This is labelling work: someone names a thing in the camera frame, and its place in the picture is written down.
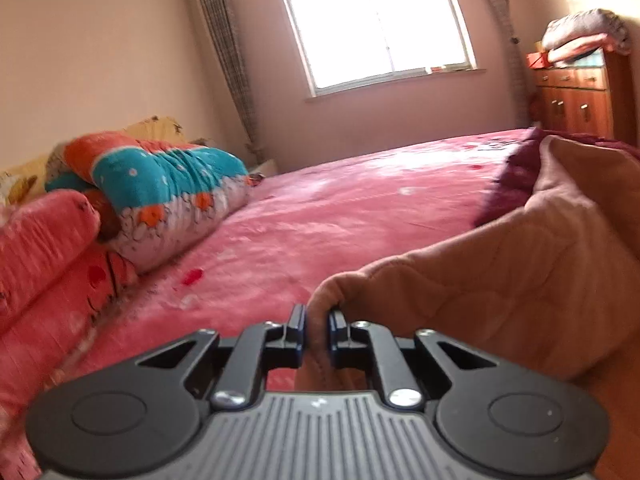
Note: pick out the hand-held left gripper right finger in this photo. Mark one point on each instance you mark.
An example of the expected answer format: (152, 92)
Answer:
(334, 335)

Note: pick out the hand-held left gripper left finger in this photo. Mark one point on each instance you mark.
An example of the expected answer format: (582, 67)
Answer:
(298, 332)

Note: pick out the pink fleece quilted garment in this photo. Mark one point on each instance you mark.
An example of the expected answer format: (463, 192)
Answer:
(500, 285)

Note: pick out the bed with pink sheet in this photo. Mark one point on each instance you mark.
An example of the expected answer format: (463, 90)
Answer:
(350, 210)

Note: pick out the teal orange rolled quilt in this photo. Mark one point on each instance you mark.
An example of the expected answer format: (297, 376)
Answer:
(165, 185)

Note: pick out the maroon down jacket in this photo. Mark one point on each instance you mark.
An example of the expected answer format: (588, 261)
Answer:
(515, 180)

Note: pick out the yellow floral pillow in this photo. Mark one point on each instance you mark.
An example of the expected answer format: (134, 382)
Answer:
(150, 127)

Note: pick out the pink folded quilt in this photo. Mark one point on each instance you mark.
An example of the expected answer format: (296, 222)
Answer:
(40, 245)

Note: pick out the grey checked curtain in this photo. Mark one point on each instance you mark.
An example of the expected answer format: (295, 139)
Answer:
(225, 50)
(505, 35)

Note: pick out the white framed window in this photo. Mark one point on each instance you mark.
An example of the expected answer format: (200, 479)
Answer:
(375, 20)

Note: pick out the wooden cabinet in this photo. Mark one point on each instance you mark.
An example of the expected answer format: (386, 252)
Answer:
(575, 100)

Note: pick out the red box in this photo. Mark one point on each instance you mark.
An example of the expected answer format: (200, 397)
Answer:
(536, 60)

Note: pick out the folded blankets stack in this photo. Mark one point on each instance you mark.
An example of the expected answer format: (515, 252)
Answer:
(580, 35)

